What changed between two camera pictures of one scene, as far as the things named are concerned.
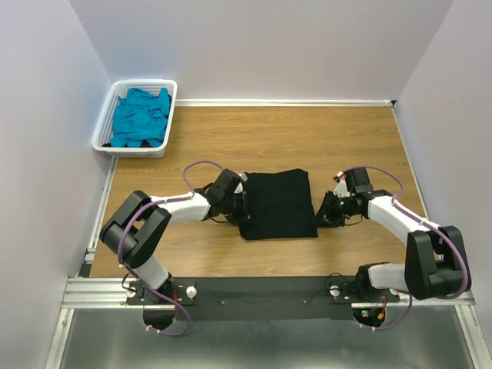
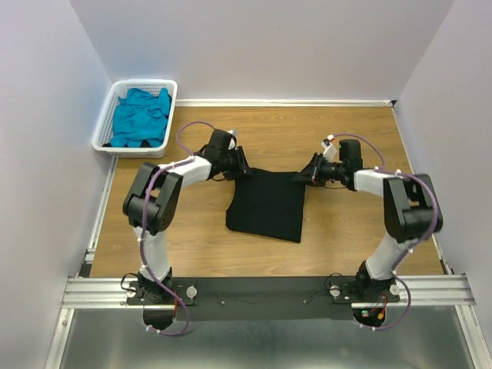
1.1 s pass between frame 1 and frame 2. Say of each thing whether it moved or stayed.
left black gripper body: moved
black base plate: stayed
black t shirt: moved
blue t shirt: stayed
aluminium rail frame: stayed
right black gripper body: moved
